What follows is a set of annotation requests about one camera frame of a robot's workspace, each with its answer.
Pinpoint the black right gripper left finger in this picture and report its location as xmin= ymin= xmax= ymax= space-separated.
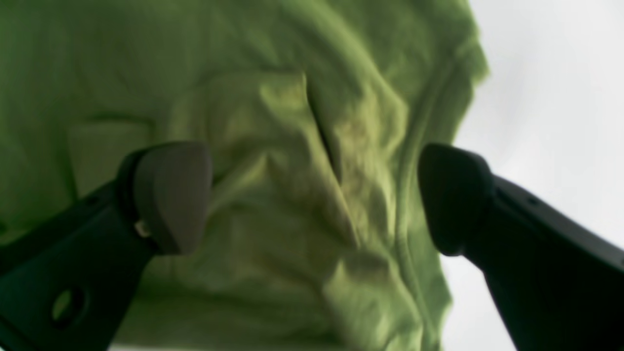
xmin=0 ymin=141 xmax=212 ymax=351

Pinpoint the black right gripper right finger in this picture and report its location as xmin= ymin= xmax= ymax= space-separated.
xmin=418 ymin=143 xmax=624 ymax=351

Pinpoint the green T-shirt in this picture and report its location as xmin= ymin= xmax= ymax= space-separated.
xmin=0 ymin=0 xmax=488 ymax=351

